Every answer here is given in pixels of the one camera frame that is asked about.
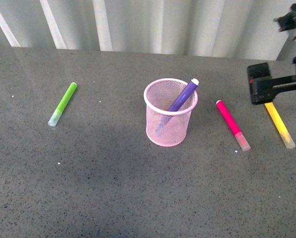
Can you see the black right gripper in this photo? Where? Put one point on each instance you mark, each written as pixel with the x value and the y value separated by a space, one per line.
pixel 262 86

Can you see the pink marker pen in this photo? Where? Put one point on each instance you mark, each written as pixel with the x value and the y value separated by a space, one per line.
pixel 237 133

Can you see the purple marker pen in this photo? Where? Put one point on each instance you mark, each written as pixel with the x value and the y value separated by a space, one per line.
pixel 177 104

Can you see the pink mesh pen cup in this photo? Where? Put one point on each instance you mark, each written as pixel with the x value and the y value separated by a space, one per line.
pixel 169 103

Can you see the yellow marker pen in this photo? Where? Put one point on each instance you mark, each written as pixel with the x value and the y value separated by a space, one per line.
pixel 280 126

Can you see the white curtain backdrop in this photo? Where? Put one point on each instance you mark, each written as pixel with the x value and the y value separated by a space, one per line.
pixel 243 29

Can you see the green marker pen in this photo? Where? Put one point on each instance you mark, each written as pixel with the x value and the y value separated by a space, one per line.
pixel 62 105

